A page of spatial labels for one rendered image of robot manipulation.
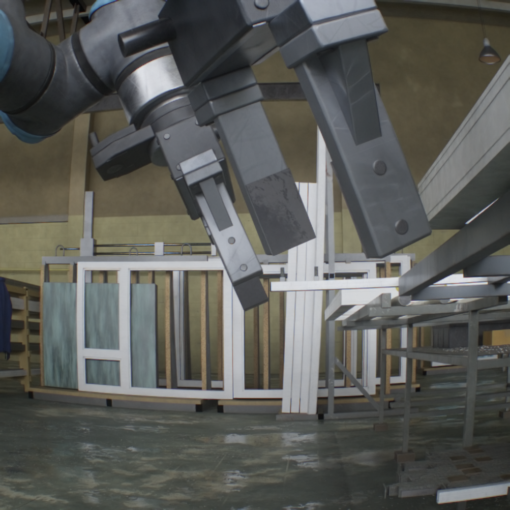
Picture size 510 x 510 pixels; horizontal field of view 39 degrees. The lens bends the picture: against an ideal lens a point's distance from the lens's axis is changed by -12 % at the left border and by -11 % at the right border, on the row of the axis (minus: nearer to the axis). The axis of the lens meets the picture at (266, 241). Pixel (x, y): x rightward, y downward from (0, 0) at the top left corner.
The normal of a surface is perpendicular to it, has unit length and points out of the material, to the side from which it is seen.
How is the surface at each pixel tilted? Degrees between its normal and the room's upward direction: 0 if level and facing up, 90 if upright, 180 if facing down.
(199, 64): 113
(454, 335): 92
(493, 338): 90
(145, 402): 90
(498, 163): 180
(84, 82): 137
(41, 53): 83
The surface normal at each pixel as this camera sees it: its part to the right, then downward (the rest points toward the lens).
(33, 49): 0.95, -0.16
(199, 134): -0.04, -0.24
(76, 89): 0.15, 0.64
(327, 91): 0.29, 0.00
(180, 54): -0.89, 0.37
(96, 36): -0.27, -0.08
